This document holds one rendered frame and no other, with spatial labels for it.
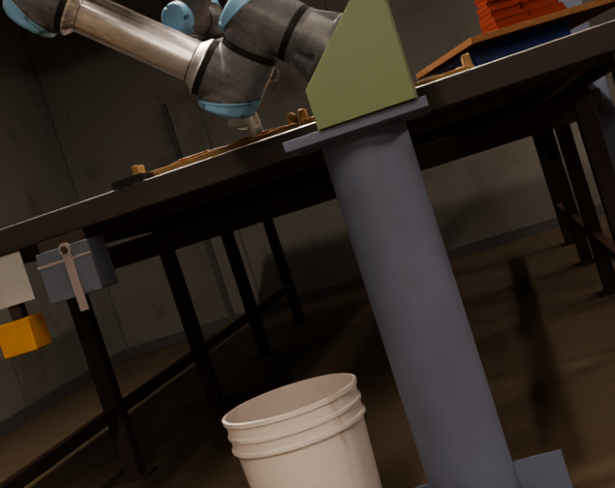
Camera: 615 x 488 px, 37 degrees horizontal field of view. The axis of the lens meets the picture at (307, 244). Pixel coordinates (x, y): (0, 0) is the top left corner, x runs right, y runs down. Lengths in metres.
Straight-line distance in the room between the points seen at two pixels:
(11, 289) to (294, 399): 0.72
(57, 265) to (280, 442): 0.69
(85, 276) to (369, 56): 0.88
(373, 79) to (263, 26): 0.26
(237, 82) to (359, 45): 0.28
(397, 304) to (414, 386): 0.16
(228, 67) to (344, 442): 0.78
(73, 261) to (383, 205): 0.79
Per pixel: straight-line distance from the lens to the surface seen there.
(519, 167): 7.20
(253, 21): 1.78
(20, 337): 2.25
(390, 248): 1.70
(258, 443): 1.89
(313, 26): 1.75
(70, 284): 2.18
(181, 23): 2.12
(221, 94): 1.82
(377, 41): 1.65
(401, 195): 1.71
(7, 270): 2.27
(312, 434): 1.86
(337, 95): 1.65
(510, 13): 2.93
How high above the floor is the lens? 0.75
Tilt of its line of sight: 2 degrees down
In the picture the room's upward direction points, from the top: 18 degrees counter-clockwise
